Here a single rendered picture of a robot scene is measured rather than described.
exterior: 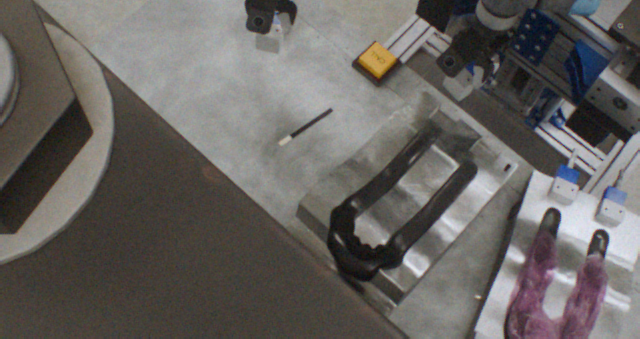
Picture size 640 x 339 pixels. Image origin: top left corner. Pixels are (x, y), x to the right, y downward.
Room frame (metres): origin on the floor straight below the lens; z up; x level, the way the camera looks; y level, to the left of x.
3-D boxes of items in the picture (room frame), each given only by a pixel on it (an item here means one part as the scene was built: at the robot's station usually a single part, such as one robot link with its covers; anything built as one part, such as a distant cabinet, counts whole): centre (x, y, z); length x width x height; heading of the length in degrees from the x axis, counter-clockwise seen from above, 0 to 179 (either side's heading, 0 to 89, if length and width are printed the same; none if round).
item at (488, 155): (0.70, -0.33, 0.87); 0.05 x 0.05 x 0.04; 55
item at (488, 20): (0.85, -0.28, 1.17); 0.08 x 0.08 x 0.05
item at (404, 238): (0.56, -0.17, 0.92); 0.35 x 0.16 x 0.09; 145
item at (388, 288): (0.55, -0.15, 0.87); 0.50 x 0.26 x 0.14; 145
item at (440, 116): (0.76, -0.24, 0.87); 0.05 x 0.05 x 0.04; 55
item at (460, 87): (0.86, -0.30, 0.93); 0.13 x 0.05 x 0.05; 135
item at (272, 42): (0.92, 0.13, 0.93); 0.13 x 0.05 x 0.05; 172
